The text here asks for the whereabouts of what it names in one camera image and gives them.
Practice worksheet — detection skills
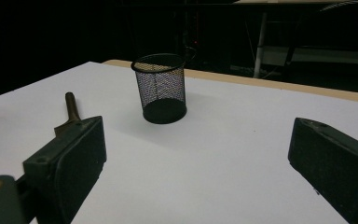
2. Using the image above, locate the white-legged wooden table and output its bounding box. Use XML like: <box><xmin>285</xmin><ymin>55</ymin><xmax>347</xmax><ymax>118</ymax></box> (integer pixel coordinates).
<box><xmin>232</xmin><ymin>0</ymin><xmax>358</xmax><ymax>79</ymax></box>

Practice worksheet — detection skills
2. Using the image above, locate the black mesh pen holder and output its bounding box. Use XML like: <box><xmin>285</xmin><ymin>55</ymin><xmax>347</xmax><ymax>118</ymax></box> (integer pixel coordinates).
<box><xmin>131</xmin><ymin>52</ymin><xmax>188</xmax><ymax>125</ymax></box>

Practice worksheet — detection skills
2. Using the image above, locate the white table cover sheet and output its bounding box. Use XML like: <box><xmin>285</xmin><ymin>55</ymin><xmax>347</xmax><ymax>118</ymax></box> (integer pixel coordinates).
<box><xmin>0</xmin><ymin>61</ymin><xmax>358</xmax><ymax>224</ymax></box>

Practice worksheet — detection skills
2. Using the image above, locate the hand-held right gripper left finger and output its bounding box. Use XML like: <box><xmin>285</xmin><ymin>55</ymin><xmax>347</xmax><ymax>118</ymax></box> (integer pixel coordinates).
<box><xmin>22</xmin><ymin>116</ymin><xmax>107</xmax><ymax>224</ymax></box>

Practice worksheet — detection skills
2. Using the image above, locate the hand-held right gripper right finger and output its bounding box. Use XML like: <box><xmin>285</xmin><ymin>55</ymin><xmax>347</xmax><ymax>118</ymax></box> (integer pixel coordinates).
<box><xmin>287</xmin><ymin>117</ymin><xmax>358</xmax><ymax>224</ymax></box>

